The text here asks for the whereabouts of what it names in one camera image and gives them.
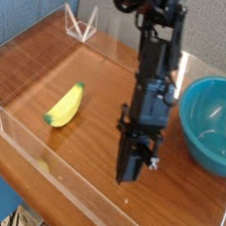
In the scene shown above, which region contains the clear acrylic barrier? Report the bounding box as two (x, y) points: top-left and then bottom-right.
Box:
(0, 105), (177, 226)
(86, 31), (224, 99)

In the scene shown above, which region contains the yellow toy banana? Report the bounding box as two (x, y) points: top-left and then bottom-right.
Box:
(43, 82), (85, 127)

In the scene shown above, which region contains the clear acrylic corner bracket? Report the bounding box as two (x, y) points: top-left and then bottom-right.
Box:
(64, 3), (99, 43)

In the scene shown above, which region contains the blue plastic bowl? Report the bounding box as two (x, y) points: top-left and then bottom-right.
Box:
(179, 76), (226, 177)

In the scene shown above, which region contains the clear acrylic back barrier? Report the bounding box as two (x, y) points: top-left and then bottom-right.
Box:
(86, 31), (224, 99)

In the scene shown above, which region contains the black blue robot arm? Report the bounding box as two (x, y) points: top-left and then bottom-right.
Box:
(113, 0), (187, 183)

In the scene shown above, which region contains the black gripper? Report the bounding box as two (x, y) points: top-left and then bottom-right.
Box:
(116, 77), (175, 183)

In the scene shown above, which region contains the clear acrylic front barrier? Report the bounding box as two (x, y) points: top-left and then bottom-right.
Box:
(0, 105), (177, 226)

